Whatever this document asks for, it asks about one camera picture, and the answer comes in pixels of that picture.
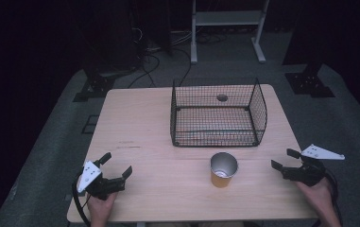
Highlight white metal stand frame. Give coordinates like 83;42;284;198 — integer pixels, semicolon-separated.
190;0;270;65

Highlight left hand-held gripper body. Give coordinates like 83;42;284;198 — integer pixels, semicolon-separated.
77;160;127;201

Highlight black wire mesh basket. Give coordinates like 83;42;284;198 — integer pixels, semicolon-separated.
169;77;268;148

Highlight black floor cable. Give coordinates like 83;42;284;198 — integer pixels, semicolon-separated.
127;51;162;90
171;46;193;88

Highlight person's right hand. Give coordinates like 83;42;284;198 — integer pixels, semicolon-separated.
295;177;336;218

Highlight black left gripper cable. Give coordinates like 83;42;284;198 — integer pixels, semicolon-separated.
71;171;93;227

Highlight black stand base plate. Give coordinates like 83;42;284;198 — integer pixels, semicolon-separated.
283;61;336;99
72;66;116;103

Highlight metal cup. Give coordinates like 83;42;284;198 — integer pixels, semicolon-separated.
209;151;239;189

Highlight white floor cables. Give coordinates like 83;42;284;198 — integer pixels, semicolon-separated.
146;29;195;53

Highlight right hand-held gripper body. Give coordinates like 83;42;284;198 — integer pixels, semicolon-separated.
281;143;347;187

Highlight person's left hand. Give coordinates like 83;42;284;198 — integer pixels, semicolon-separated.
86;190;119;222

